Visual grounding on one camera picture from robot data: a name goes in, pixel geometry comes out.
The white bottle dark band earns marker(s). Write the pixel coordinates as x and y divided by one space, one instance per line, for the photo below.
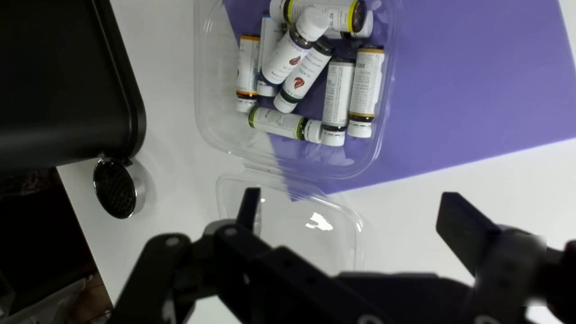
267 37

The purple mat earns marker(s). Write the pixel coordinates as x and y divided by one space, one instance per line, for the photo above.
469 78

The white bottle orange bands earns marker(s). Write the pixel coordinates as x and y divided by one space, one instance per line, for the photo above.
366 84
246 69

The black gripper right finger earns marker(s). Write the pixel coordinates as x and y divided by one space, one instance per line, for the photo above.
510 271

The black round knob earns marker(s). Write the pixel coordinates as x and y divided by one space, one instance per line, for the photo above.
118 190

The clear plastic clamshell container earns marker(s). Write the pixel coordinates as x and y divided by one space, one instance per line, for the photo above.
228 138

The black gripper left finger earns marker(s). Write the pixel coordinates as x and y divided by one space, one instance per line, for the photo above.
163 271

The white bottle white cap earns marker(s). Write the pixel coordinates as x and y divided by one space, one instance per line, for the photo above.
291 51

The black plastic bin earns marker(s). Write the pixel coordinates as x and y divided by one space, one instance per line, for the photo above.
60 78

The white bottle green band logo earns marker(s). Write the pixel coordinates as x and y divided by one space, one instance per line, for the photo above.
307 75

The white bottle yellow band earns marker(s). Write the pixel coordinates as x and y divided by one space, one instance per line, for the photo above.
343 15

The white bottle black band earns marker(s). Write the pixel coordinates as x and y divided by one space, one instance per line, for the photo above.
337 96

